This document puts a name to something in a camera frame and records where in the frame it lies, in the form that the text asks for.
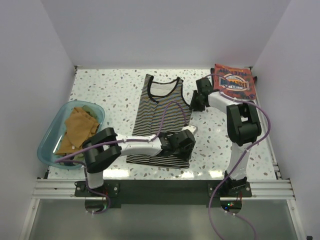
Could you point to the aluminium frame rail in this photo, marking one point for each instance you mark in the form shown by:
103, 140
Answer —
118, 92

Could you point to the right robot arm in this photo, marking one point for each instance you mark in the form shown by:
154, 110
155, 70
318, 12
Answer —
243, 128

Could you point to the red tank top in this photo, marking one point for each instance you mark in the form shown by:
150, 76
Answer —
234, 82

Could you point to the mustard yellow tank top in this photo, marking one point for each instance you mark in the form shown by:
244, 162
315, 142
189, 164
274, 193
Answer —
80, 130

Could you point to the black white striped tank top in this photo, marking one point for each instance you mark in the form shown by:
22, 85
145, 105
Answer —
161, 107

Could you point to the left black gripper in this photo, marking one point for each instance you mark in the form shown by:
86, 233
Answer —
187, 155

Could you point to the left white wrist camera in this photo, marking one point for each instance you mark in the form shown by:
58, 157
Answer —
193, 129

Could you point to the teal plastic basket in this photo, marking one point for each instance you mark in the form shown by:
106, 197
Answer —
51, 141

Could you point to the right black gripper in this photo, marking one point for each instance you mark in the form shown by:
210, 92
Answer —
193, 106

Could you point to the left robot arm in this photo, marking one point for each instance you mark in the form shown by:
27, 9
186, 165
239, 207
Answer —
102, 149

